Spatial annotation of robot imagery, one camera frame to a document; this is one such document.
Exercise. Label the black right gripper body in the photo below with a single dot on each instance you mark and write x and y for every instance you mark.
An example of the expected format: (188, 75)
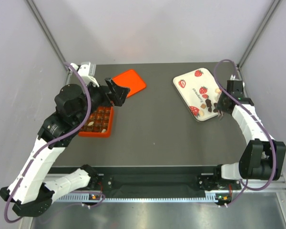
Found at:
(221, 102)

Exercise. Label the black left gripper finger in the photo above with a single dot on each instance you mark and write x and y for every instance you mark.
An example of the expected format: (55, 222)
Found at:
(120, 96)
(113, 88)

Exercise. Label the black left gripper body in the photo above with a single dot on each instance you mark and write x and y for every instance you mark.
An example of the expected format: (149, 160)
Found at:
(97, 96)

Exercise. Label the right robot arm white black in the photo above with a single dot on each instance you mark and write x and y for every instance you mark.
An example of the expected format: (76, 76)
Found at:
(263, 156)

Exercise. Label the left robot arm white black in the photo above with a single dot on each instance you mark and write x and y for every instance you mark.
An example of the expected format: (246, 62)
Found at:
(30, 193)

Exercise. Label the dark square chocolate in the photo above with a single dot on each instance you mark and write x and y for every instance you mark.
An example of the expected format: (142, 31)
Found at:
(208, 103)

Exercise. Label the orange chocolate box with grid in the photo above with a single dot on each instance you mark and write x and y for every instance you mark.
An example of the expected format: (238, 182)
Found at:
(103, 119)

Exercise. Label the orange box lid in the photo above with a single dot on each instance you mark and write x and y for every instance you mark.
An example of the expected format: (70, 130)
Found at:
(132, 80)

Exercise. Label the white strawberry tray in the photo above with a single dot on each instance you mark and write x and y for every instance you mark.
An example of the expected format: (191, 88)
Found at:
(194, 88)

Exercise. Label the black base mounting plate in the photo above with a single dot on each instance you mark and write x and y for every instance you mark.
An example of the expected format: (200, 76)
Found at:
(161, 185)

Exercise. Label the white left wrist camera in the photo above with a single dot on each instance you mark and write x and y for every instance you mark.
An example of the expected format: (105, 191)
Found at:
(87, 70)

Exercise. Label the aluminium rail frame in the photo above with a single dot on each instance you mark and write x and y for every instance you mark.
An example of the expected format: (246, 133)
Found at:
(168, 200)

